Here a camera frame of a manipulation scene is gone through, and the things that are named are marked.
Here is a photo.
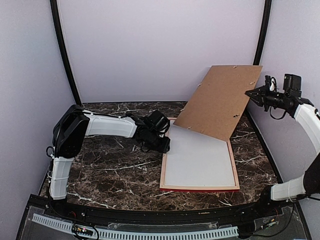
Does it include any red wooden picture frame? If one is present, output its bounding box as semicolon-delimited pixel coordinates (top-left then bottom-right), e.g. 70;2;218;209
159;116;241;193

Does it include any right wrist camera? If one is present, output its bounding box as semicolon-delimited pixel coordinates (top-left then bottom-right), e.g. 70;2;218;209
264;73;303;96

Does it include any brown cardboard backing board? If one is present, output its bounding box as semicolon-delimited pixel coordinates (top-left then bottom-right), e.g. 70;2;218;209
174;65;263;142

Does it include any black corner post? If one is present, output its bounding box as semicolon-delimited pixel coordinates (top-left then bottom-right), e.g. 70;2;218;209
252;0;272;66
49;0;82;106

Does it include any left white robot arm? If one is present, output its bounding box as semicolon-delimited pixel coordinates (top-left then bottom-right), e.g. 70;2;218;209
47;104;171;218

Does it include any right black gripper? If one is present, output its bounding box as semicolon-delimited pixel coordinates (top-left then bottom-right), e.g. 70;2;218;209
246;82;289;112

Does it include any left black corner post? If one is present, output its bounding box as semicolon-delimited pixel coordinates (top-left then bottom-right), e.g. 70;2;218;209
49;0;82;106

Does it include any black front rail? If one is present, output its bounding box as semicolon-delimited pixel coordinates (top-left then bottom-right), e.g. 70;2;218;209
29;195;281;226

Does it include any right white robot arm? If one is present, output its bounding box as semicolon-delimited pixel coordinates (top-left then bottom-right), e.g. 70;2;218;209
245;85;320;217

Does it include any right black corner post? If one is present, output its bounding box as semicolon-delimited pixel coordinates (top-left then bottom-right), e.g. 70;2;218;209
252;0;272;66

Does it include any white slotted cable duct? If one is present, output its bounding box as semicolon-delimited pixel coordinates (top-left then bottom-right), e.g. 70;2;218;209
31;213;239;240

